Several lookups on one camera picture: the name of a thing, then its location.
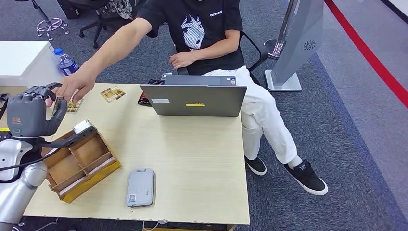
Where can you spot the person in patterned clothing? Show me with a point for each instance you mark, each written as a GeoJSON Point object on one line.
{"type": "Point", "coordinates": [121, 8]}

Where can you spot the ID card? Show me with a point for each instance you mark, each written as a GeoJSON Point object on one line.
{"type": "Point", "coordinates": [59, 103]}

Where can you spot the black office chair with armrest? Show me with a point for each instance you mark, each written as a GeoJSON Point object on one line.
{"type": "Point", "coordinates": [259, 51]}

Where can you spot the person's left forearm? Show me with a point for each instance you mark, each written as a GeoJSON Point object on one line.
{"type": "Point", "coordinates": [216, 46]}

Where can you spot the water bottle blue cap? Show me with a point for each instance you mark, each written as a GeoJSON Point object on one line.
{"type": "Point", "coordinates": [67, 63]}

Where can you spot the black bag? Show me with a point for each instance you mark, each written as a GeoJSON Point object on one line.
{"type": "Point", "coordinates": [70, 9]}

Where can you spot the wooden card organizer box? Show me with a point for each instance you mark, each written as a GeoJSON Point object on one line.
{"type": "Point", "coordinates": [86, 153]}

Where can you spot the person's left hand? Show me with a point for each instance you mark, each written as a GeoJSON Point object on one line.
{"type": "Point", "coordinates": [182, 60]}

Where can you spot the chrome stool base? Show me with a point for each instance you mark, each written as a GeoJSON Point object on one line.
{"type": "Point", "coordinates": [51, 25]}

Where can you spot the person's right hand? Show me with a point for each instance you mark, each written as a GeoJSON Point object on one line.
{"type": "Point", "coordinates": [79, 81]}

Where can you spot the person's right forearm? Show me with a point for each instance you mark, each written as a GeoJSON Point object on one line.
{"type": "Point", "coordinates": [118, 47]}

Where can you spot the black smartphone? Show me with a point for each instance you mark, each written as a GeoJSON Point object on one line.
{"type": "Point", "coordinates": [143, 100]}

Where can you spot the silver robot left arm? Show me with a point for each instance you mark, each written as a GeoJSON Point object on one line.
{"type": "Point", "coordinates": [19, 191]}

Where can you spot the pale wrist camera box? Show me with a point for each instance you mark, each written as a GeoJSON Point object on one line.
{"type": "Point", "coordinates": [81, 127]}

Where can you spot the picture card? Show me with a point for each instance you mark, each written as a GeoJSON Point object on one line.
{"type": "Point", "coordinates": [75, 107]}
{"type": "Point", "coordinates": [113, 93]}

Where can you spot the white card stack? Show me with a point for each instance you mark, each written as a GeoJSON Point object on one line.
{"type": "Point", "coordinates": [68, 188]}
{"type": "Point", "coordinates": [102, 165]}

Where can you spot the chrome stanchion pole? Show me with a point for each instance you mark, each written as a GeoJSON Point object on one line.
{"type": "Point", "coordinates": [282, 35]}

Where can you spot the grey laptop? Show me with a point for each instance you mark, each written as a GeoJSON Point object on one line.
{"type": "Point", "coordinates": [196, 102]}

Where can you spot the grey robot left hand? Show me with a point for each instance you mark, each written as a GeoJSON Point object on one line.
{"type": "Point", "coordinates": [30, 114]}

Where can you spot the grey kiosk stand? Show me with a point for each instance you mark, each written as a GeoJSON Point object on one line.
{"type": "Point", "coordinates": [296, 41]}

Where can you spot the small black device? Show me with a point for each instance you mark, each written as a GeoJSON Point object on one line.
{"type": "Point", "coordinates": [154, 82]}

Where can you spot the grey card reader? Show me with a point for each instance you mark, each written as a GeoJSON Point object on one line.
{"type": "Point", "coordinates": [140, 188]}

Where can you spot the small grey device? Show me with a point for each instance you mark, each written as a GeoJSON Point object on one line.
{"type": "Point", "coordinates": [166, 76]}

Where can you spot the black swivel office chair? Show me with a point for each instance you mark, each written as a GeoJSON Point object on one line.
{"type": "Point", "coordinates": [100, 24]}

